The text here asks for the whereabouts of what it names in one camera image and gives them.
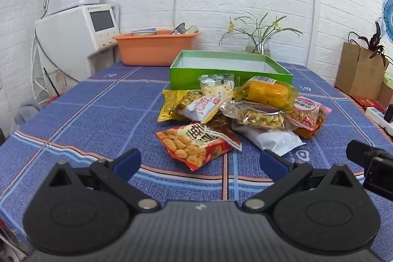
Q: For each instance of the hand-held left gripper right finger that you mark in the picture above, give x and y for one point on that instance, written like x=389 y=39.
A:
x=274 y=165

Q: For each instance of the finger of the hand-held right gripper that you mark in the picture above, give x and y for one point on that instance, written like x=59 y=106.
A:
x=357 y=154
x=379 y=177

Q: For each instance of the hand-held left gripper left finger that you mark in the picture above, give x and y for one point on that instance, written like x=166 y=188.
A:
x=127 y=162

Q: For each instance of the green cardboard box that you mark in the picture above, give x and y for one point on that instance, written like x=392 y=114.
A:
x=184 y=77

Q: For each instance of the plain white snack packet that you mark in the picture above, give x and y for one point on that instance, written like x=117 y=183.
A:
x=273 y=140

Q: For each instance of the white power strip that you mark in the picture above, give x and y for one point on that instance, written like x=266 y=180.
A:
x=377 y=119

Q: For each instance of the clear packet of nuts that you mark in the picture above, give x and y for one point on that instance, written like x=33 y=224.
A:
x=258 y=116

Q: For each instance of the flat red box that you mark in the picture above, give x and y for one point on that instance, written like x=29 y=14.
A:
x=367 y=102

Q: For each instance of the blue checked tablecloth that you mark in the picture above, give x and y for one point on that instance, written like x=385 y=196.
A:
x=92 y=114

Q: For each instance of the pink peanut packet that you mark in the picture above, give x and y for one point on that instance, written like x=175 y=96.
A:
x=308 y=113

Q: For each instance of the red snack packet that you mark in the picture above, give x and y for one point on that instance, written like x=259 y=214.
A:
x=190 y=147

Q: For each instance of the small brown cardboard box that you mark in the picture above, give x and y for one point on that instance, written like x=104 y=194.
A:
x=386 y=94

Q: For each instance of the yellow corn packet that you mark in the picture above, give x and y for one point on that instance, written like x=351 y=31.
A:
x=267 y=93

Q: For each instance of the yellow snack packet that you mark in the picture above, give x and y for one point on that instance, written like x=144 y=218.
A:
x=172 y=104

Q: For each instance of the pale green box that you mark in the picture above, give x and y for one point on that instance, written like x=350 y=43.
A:
x=388 y=77

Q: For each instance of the brown paper bag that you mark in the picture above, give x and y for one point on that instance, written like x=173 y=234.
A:
x=356 y=71

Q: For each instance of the white and pink snack packet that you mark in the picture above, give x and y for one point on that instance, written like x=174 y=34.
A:
x=202 y=108

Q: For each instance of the clear packet of white biscuits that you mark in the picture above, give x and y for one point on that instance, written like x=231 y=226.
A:
x=216 y=87

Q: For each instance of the grey cloth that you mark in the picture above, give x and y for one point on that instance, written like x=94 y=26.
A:
x=26 y=116

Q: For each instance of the dark red leafy plant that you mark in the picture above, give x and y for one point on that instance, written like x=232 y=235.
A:
x=374 y=41

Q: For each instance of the orange plastic basin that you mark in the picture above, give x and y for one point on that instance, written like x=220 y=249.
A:
x=147 y=48

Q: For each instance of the glass vase with flowers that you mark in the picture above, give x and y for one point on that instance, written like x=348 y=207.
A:
x=261 y=41

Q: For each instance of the flat grey plate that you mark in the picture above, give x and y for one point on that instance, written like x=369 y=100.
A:
x=144 y=32

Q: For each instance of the white appliance with screen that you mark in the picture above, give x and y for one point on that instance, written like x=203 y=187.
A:
x=67 y=35

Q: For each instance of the blue paper fan decoration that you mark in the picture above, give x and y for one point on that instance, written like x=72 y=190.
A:
x=388 y=16

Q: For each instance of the metal bowl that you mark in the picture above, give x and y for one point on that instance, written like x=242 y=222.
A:
x=178 y=28

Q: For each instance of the pale green dish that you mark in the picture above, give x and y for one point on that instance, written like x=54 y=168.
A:
x=191 y=29

